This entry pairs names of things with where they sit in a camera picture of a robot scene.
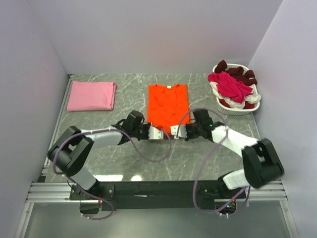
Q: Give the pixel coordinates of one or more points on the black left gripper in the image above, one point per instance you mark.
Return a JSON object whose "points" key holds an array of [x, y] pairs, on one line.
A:
{"points": [[146, 137]]}

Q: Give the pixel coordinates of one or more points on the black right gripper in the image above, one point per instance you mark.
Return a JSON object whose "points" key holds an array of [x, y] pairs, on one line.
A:
{"points": [[187, 127]]}

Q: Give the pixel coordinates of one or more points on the orange t shirt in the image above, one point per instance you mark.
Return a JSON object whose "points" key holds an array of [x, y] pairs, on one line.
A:
{"points": [[167, 106]]}

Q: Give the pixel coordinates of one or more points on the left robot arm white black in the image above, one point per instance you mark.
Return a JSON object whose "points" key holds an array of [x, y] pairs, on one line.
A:
{"points": [[70, 152]]}

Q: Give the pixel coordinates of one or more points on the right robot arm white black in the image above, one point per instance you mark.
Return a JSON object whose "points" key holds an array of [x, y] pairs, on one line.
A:
{"points": [[261, 163]]}

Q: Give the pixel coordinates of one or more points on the white laundry basket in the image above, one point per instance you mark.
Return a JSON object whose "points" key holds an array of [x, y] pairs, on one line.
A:
{"points": [[229, 111]]}

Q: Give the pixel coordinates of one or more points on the magenta t shirt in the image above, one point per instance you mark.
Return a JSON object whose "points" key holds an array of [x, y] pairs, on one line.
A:
{"points": [[227, 86]]}

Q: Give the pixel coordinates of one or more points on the folded pink t shirt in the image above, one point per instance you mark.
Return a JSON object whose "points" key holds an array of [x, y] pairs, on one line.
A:
{"points": [[91, 96]]}

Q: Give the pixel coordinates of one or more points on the dark red t shirt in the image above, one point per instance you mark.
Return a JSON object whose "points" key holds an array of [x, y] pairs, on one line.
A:
{"points": [[239, 72]]}

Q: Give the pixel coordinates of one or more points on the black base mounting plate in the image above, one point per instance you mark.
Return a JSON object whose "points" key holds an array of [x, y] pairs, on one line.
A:
{"points": [[163, 194]]}

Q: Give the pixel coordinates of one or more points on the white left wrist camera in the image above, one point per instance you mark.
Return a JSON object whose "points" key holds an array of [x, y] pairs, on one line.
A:
{"points": [[155, 133]]}

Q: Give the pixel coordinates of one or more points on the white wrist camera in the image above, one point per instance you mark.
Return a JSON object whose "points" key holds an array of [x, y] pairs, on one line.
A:
{"points": [[178, 131], [155, 133]]}

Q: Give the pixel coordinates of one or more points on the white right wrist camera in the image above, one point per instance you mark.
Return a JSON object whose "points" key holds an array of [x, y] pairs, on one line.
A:
{"points": [[178, 131]]}

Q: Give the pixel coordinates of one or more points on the aluminium frame rail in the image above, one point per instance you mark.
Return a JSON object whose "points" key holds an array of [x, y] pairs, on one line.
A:
{"points": [[59, 192]]}

